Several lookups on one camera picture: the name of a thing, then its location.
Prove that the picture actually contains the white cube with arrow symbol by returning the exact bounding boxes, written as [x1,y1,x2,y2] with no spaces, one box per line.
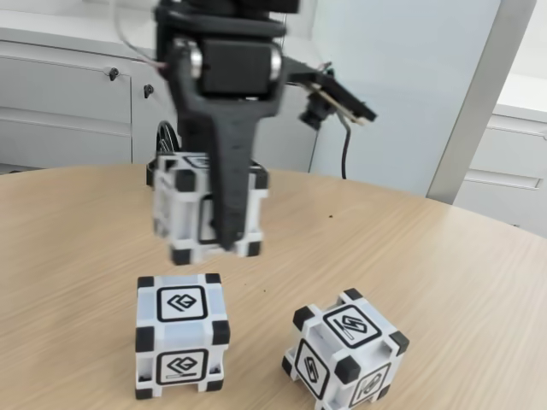
[134,272,232,401]

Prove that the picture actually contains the black table clamp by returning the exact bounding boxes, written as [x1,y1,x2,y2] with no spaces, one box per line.
[144,120,185,185]

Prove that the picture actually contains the grey metal post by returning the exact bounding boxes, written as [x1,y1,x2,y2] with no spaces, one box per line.
[426,0,538,208]

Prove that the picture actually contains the white cube with crossed symbol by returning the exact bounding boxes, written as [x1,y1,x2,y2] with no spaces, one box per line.
[151,152,271,267]

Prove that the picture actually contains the white cabinet with locks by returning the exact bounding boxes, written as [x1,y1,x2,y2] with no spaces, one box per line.
[0,16,330,176]

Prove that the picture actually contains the black camera cable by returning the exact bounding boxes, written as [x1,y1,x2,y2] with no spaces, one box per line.
[339,114,355,180]

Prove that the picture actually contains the camera module on black mount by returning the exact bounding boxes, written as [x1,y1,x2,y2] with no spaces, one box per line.
[288,59,379,132]

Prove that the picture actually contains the white drawer cabinet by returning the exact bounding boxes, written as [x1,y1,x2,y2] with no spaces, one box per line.
[456,72,547,240]

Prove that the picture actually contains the red white servo cable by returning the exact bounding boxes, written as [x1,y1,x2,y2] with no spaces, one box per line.
[114,16,168,73]

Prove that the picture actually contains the white cube with zigzag symbol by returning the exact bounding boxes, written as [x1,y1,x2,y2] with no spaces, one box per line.
[280,289,410,410]

